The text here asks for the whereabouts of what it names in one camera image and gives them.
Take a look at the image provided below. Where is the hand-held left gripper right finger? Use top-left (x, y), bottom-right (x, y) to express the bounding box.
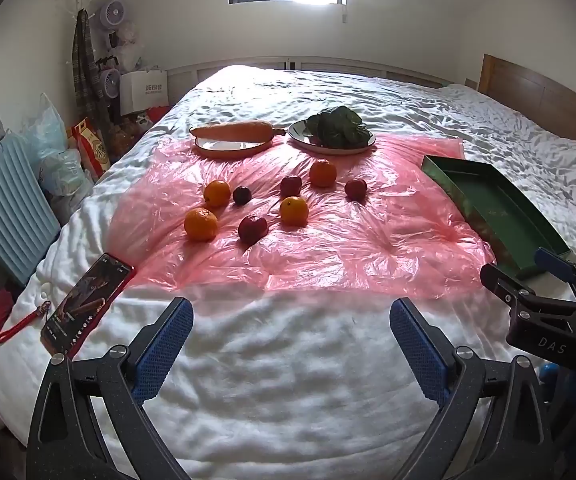
top-left (389, 297), bottom-right (553, 480)

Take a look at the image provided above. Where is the leafy green vegetable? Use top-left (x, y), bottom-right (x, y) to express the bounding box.
top-left (304, 106), bottom-right (370, 149)

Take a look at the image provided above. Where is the smartphone in red case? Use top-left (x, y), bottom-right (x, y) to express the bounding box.
top-left (40, 253), bottom-right (136, 359)

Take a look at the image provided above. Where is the white paper bag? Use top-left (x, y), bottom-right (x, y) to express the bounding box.
top-left (119, 67), bottom-right (169, 117)

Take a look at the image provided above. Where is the red charm strap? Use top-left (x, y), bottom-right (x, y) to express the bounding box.
top-left (0, 300), bottom-right (51, 345)

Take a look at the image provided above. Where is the clear plastic bag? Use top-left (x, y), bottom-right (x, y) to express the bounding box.
top-left (38, 149), bottom-right (94, 211)

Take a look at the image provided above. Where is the pink plastic sheet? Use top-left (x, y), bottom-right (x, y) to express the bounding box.
top-left (108, 132), bottom-right (496, 301)

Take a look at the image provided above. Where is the small white fan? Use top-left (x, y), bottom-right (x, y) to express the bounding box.
top-left (100, 0), bottom-right (131, 28)

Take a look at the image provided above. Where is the green metal tray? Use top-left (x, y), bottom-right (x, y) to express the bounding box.
top-left (421, 154), bottom-right (572, 281)

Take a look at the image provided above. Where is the orange rice bag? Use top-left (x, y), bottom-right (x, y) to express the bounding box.
top-left (66, 117), bottom-right (111, 178)

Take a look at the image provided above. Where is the dark orange tangerine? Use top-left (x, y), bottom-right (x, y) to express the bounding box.
top-left (309, 159), bottom-right (337, 188)

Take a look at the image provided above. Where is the orange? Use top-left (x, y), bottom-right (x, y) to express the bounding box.
top-left (184, 207), bottom-right (219, 241)
top-left (280, 196), bottom-right (309, 226)
top-left (203, 180), bottom-right (231, 208)

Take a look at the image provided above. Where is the orange rimmed plate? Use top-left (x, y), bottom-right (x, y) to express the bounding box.
top-left (194, 132), bottom-right (273, 160)

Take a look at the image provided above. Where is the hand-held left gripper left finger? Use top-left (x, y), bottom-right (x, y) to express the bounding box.
top-left (28, 296), bottom-right (195, 480)

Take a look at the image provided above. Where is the white plate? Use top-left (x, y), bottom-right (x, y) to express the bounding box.
top-left (288, 119), bottom-right (376, 155)

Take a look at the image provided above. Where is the wooden headboard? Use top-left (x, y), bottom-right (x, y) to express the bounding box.
top-left (478, 53), bottom-right (576, 151)

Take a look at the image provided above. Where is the light blue ribbed board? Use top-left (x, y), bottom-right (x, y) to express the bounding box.
top-left (0, 132), bottom-right (62, 286)

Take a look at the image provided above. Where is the large carrot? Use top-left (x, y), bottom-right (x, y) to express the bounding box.
top-left (189, 121), bottom-right (286, 144)

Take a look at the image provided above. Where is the plaid scarf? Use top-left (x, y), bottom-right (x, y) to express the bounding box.
top-left (72, 8), bottom-right (101, 121)

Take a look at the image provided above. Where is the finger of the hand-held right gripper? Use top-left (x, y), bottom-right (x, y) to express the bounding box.
top-left (480, 262), bottom-right (538, 311)
top-left (534, 247), bottom-right (576, 306)

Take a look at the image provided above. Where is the hanging white plastic bag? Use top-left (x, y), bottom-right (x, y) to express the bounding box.
top-left (115, 20), bottom-right (144, 73)

